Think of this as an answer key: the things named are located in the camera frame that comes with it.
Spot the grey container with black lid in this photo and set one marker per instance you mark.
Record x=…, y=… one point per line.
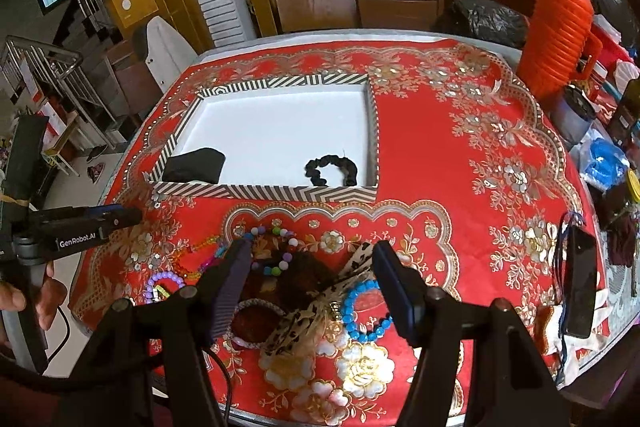
x=572, y=122

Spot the striped cardboard box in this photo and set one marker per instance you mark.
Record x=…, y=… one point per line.
x=280, y=127

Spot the brown scrunchie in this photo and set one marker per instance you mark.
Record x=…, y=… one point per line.
x=305, y=272

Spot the black scrunchie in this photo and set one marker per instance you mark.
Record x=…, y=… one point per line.
x=315, y=167

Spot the metal stair railing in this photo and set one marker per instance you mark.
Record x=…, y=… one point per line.
x=60, y=72

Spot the white low shelf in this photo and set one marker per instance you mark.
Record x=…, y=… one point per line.
x=75, y=162

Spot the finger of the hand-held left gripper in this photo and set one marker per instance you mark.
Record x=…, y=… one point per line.
x=125, y=218
x=102, y=209

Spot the black plastic bag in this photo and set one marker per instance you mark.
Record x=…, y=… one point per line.
x=607, y=2
x=480, y=19

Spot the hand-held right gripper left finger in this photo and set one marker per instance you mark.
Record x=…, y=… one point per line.
x=235, y=277

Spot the orange plastic stool stack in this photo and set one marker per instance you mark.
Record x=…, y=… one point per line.
x=555, y=32

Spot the dark shoe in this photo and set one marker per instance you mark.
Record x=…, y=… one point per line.
x=96, y=152

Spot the red plastic container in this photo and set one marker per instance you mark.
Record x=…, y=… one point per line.
x=610, y=52

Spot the small brown wooden cabinet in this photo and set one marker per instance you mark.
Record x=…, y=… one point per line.
x=132, y=82

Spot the wooden chair with plain back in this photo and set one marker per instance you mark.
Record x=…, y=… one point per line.
x=312, y=2

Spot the maroon cloth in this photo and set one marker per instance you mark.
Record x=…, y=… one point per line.
x=622, y=242

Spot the red floral tablecloth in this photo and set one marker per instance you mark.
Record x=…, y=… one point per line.
x=425, y=147

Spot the yellow lid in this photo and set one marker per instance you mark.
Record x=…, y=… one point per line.
x=634, y=184

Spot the dark bottle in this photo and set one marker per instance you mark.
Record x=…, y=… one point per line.
x=627, y=112

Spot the blue plastic bag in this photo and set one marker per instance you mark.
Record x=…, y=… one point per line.
x=602, y=164

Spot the leopard print bow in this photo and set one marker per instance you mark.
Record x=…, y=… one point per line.
x=295, y=327

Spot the person's left hand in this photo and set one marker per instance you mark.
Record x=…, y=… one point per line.
x=55, y=302

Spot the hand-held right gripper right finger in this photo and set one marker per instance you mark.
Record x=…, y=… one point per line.
x=395, y=287

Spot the black cloth pouch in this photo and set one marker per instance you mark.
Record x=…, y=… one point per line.
x=195, y=164

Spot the pink slipper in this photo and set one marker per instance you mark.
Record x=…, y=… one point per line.
x=96, y=171

